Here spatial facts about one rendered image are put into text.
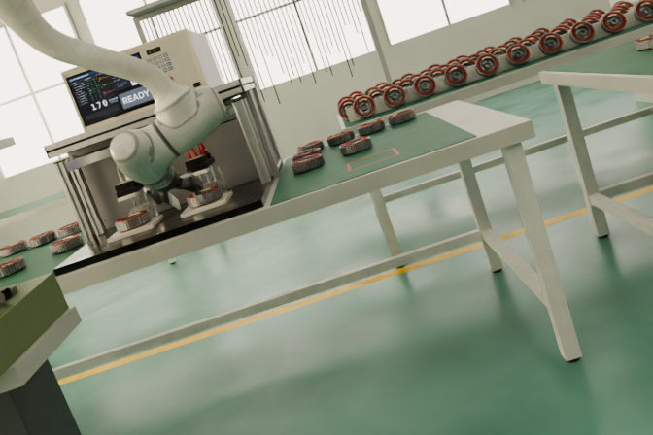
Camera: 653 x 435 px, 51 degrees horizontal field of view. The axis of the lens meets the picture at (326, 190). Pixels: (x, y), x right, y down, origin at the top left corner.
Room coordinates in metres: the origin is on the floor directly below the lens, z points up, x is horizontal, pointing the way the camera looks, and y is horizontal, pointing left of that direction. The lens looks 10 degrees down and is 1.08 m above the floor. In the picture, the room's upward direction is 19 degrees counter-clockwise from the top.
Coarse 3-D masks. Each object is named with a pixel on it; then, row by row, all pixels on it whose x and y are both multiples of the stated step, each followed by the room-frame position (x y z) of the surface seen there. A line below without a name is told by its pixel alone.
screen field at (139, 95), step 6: (132, 90) 2.28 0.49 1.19; (138, 90) 2.28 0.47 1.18; (144, 90) 2.28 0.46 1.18; (120, 96) 2.28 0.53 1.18; (126, 96) 2.28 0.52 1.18; (132, 96) 2.28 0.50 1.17; (138, 96) 2.28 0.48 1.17; (144, 96) 2.28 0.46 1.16; (150, 96) 2.28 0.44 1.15; (126, 102) 2.28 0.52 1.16; (132, 102) 2.28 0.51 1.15; (138, 102) 2.28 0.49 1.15; (126, 108) 2.28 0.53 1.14
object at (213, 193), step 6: (216, 186) 2.14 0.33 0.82; (204, 192) 2.10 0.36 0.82; (210, 192) 2.10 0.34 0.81; (216, 192) 2.11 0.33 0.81; (222, 192) 2.15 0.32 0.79; (192, 198) 2.10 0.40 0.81; (204, 198) 2.09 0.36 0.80; (210, 198) 2.10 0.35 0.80; (216, 198) 2.11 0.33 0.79; (192, 204) 2.10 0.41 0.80; (198, 204) 2.09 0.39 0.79; (204, 204) 2.10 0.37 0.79
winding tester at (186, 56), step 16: (176, 32) 2.27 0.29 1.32; (192, 32) 2.39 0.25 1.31; (144, 48) 2.28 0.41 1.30; (160, 48) 2.28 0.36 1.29; (176, 48) 2.27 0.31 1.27; (192, 48) 2.27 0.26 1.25; (208, 48) 2.61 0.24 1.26; (160, 64) 2.28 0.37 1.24; (176, 64) 2.27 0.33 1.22; (192, 64) 2.27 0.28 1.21; (208, 64) 2.47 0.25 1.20; (64, 80) 2.29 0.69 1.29; (176, 80) 2.28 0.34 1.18; (192, 80) 2.27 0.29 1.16; (208, 80) 2.35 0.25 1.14; (80, 112) 2.29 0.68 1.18; (128, 112) 2.28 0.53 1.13
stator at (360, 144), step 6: (360, 138) 2.39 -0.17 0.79; (366, 138) 2.33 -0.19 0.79; (342, 144) 2.38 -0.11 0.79; (348, 144) 2.38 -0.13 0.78; (354, 144) 2.31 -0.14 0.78; (360, 144) 2.30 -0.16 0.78; (366, 144) 2.31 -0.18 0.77; (342, 150) 2.33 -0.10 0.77; (348, 150) 2.31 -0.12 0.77; (354, 150) 2.31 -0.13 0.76; (360, 150) 2.31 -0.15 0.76
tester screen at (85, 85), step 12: (96, 72) 2.29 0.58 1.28; (72, 84) 2.29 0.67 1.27; (84, 84) 2.29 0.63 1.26; (96, 84) 2.29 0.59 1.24; (108, 84) 2.29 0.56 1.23; (84, 96) 2.29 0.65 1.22; (96, 96) 2.29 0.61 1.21; (108, 96) 2.29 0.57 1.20; (84, 108) 2.29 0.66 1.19; (120, 108) 2.28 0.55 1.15
